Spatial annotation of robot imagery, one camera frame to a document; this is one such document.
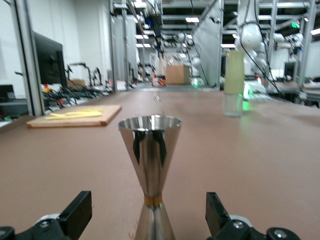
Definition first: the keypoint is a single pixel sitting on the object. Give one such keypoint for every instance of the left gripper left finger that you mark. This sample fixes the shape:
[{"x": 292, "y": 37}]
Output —
[{"x": 75, "y": 212}]

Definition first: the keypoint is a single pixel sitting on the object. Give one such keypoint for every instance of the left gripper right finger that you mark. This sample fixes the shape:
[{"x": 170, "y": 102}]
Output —
[{"x": 215, "y": 212}]

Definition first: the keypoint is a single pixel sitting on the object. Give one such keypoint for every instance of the steel double-cone jigger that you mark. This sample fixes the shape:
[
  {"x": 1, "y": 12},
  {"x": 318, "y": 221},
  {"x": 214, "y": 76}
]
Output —
[{"x": 150, "y": 162}]

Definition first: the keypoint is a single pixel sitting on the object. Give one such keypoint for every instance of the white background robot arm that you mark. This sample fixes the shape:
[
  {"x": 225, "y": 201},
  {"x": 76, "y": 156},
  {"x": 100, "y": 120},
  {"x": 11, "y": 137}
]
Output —
[
  {"x": 295, "y": 40},
  {"x": 192, "y": 61}
]

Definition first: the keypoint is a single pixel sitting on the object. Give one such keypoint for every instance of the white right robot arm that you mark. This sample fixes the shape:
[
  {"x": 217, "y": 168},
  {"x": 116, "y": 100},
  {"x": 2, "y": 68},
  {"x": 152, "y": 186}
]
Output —
[{"x": 250, "y": 35}]

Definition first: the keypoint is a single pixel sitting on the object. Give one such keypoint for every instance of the yellow plastic knife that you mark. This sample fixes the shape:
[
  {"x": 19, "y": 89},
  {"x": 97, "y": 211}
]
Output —
[{"x": 75, "y": 115}]

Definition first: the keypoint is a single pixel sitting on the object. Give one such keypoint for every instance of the wooden cutting board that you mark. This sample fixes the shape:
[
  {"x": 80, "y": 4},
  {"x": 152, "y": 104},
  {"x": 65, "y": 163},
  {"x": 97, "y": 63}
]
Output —
[{"x": 100, "y": 117}]

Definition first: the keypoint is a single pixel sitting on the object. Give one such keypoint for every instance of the yellow plastic fork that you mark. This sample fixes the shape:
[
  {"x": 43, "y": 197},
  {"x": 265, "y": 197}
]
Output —
[{"x": 90, "y": 110}]

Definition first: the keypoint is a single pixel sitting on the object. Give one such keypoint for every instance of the green sleeved glass bottle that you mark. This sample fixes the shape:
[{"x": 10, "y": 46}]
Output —
[{"x": 233, "y": 75}]

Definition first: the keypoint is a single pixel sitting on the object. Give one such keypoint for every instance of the brown cardboard box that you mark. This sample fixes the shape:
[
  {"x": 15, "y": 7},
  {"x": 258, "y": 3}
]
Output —
[{"x": 177, "y": 75}]

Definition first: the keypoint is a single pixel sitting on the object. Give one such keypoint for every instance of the black monitor screen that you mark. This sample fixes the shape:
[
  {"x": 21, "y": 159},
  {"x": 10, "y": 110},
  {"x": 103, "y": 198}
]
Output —
[{"x": 50, "y": 62}]

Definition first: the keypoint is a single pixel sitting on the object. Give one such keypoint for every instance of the grey slanted panel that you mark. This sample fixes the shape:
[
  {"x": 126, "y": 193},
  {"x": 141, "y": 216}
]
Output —
[{"x": 210, "y": 50}]

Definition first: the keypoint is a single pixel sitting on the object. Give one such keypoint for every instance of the green exit sign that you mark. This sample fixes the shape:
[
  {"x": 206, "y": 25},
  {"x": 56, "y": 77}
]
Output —
[{"x": 295, "y": 25}]

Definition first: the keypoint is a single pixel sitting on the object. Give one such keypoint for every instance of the grey aluminium frame post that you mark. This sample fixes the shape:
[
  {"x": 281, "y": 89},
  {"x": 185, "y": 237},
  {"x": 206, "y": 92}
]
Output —
[{"x": 30, "y": 75}]

